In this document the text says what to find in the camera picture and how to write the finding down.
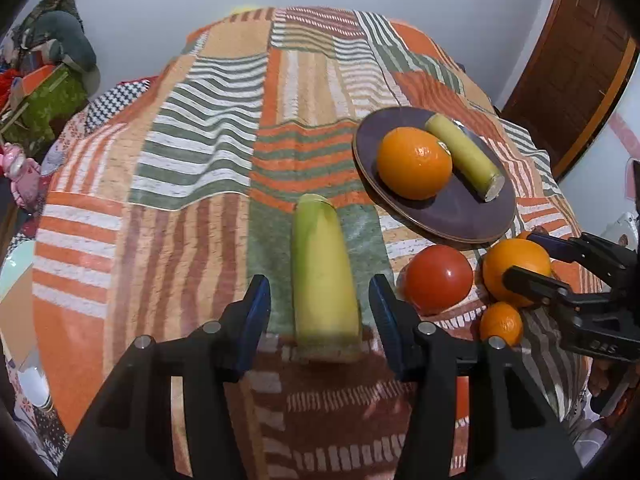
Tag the pink toy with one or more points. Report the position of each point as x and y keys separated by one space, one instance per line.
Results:
x=20 y=175

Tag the dark purple plate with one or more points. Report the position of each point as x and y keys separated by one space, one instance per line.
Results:
x=465 y=210

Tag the small orange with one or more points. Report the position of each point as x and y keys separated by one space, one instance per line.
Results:
x=501 y=324

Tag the houndstooth cloth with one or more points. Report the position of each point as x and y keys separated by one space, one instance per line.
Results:
x=117 y=100

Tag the grey plush toy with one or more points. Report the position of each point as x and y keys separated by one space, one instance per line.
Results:
x=67 y=37

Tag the floral quilt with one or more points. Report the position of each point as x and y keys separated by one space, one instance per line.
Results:
x=37 y=420

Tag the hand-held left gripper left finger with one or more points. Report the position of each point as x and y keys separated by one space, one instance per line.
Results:
x=256 y=310

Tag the white bowl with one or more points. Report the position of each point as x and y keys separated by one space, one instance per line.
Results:
x=32 y=385

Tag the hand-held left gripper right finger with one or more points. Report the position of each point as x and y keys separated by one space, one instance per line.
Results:
x=386 y=317

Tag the large orange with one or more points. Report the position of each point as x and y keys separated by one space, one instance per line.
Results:
x=414 y=162
x=510 y=265

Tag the large yellow-green corn cob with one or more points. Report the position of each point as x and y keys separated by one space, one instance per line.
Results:
x=325 y=280

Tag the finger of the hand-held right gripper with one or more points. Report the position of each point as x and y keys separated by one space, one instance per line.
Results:
x=532 y=284
x=547 y=245

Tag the striped patchwork blanket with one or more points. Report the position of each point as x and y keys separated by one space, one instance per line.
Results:
x=200 y=160

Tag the red tomato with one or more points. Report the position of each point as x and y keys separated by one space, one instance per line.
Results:
x=438 y=280

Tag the small corn cob on plate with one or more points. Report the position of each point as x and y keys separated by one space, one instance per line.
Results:
x=467 y=157

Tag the brown wooden door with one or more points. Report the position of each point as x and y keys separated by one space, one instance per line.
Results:
x=565 y=70

